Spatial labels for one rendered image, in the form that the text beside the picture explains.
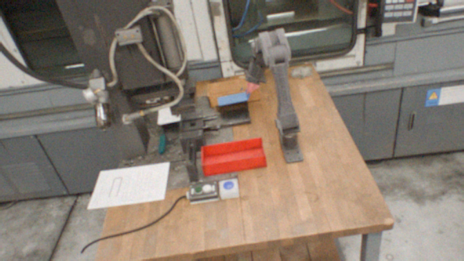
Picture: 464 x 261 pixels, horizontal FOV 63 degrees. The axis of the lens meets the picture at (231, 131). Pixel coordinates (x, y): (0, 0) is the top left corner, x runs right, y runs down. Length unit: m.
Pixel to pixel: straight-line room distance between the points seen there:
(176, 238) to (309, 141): 0.66
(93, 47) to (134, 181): 0.54
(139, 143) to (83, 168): 1.19
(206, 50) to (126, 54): 0.79
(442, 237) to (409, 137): 0.64
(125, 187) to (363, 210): 0.90
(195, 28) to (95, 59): 0.78
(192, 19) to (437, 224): 1.81
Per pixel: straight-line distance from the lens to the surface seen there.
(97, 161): 2.74
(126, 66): 1.48
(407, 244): 2.43
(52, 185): 3.01
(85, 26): 1.45
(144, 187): 1.55
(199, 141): 1.60
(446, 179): 2.84
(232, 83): 1.95
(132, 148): 1.69
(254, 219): 1.32
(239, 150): 1.58
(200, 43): 2.15
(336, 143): 1.59
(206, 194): 1.40
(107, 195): 1.59
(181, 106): 1.49
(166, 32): 1.43
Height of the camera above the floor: 1.91
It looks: 36 degrees down
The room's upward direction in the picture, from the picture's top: 11 degrees counter-clockwise
